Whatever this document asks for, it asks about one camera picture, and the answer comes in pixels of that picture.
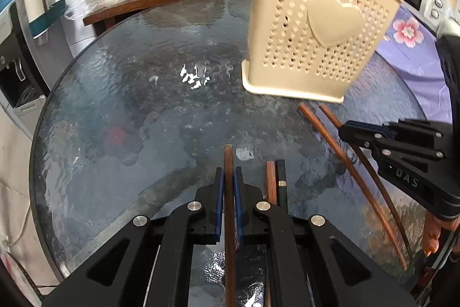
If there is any brown wooden chopstick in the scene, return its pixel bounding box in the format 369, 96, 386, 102
223, 144, 238, 307
265, 160, 278, 206

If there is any purple floral sheet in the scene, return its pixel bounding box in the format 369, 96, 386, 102
374, 1, 453, 121

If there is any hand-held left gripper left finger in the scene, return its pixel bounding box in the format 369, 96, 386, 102
43, 167, 225, 307

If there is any beige cloth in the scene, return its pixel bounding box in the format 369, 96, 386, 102
0, 102, 47, 293

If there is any person's right hand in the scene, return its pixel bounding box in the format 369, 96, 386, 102
422, 213, 446, 257

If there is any grey water dispenser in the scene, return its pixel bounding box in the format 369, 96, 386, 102
0, 1, 49, 135

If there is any beige perforated utensil holder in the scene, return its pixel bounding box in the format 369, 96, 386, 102
241, 0, 402, 103

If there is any black chopstick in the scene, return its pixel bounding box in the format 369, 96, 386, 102
275, 159, 288, 210

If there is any white electric kettle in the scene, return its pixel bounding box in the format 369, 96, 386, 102
436, 17, 460, 39

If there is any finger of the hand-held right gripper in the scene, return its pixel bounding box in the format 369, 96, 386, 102
339, 126, 451, 161
346, 119, 453, 136

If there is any brown wooden counter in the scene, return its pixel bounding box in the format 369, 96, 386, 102
83, 0, 254, 38

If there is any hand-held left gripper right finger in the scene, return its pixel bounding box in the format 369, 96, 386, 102
233, 167, 417, 307

